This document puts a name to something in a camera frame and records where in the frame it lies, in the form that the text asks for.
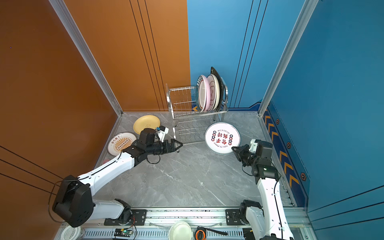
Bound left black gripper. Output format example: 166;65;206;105
146;138;183;157

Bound white plate red characters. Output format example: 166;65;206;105
205;123;241;155

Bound chrome two-tier dish rack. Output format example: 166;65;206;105
166;86;228;145

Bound white plate green red rim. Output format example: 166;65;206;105
197;75;207;112

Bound pink round plate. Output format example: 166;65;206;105
204;76;211;112

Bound white plate green cloud outline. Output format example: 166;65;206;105
208;74;216;111

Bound black square floral plate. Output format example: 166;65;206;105
211;67;228;112

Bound cream round plate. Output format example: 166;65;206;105
213;75;221;110

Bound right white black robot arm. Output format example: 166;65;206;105
232;139;294;240

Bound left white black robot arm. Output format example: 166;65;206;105
48;126;183;228

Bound yellow round plate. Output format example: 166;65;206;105
133;115;161;134

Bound white plate orange sunburst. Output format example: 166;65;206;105
107;132;137;156

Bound green circuit board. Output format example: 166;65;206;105
114;228;135;240

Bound white round lid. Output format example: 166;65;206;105
60;226;84;240

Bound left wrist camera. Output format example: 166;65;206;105
155;126;169;143

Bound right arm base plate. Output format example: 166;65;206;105
225;209;249;226

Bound aluminium mounting rail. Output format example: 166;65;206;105
59;206;310;229

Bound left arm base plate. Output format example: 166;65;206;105
104;209;147;227

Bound white bowl on rail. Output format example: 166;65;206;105
169;221;193;240

